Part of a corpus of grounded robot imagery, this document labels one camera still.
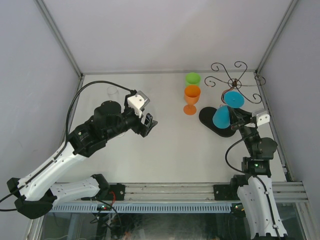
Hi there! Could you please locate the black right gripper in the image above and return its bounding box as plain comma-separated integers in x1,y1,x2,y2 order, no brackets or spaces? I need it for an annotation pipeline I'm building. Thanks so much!
227,103,259,156

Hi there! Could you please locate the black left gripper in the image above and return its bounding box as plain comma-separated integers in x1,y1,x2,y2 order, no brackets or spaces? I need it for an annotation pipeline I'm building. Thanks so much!
103,95,157,141

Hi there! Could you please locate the blue plastic wine glass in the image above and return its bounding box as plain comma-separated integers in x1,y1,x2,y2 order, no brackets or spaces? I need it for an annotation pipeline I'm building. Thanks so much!
212,91,245,129

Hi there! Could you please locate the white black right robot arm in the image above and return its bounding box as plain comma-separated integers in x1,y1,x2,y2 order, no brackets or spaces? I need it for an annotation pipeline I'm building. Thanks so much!
227,107,289,240

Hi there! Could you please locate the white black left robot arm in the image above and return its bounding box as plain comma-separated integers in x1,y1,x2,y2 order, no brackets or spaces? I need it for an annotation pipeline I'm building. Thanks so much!
7,91,157,219

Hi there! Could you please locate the orange plastic wine glass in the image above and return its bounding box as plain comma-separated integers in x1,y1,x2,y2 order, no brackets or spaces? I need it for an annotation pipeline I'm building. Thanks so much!
183,85,201,116

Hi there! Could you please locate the green plastic wine glass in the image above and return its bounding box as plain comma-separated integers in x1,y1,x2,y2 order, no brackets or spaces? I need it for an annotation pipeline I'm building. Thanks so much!
185,72,201,87

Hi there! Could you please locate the clear champagne flute back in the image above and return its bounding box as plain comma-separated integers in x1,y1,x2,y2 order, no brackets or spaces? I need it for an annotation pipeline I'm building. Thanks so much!
107,85,120,101

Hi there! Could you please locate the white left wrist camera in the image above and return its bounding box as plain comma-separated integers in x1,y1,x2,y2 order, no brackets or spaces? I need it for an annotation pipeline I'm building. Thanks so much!
127,91,150,119

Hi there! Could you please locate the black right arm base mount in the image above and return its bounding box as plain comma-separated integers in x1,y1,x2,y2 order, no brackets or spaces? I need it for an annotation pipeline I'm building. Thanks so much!
213,184,239,201

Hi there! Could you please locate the black left camera cable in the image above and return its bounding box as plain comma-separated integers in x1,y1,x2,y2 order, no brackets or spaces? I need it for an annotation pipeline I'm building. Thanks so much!
63,80,135,148

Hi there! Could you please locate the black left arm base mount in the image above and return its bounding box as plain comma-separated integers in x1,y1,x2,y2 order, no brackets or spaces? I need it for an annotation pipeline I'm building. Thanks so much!
99,183,126,201

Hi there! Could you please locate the aluminium front frame rail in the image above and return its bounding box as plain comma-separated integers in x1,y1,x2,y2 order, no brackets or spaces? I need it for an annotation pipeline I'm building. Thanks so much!
117,182,308,203

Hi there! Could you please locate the blue slotted cable duct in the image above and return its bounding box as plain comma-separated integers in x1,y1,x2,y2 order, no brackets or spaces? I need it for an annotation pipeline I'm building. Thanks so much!
51,202,232,214

